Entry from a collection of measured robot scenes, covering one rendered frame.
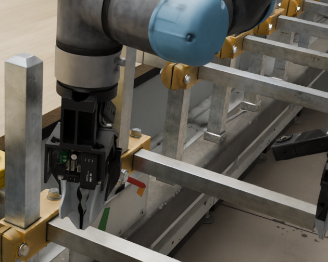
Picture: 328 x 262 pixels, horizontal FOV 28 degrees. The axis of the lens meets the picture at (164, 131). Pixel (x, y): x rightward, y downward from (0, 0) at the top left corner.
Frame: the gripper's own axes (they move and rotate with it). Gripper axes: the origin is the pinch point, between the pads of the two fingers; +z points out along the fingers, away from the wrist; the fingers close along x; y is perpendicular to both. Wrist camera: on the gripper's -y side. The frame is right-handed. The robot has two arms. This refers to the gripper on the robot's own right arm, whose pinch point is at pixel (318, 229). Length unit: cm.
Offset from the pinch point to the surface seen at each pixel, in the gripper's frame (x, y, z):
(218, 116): 44, -35, 6
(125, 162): -4.2, -33.5, -2.8
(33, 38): 29, -79, -7
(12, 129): -31, -36, -18
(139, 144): 0.8, -33.8, -4.3
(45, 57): 19, -68, -7
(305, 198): 158, -31, 83
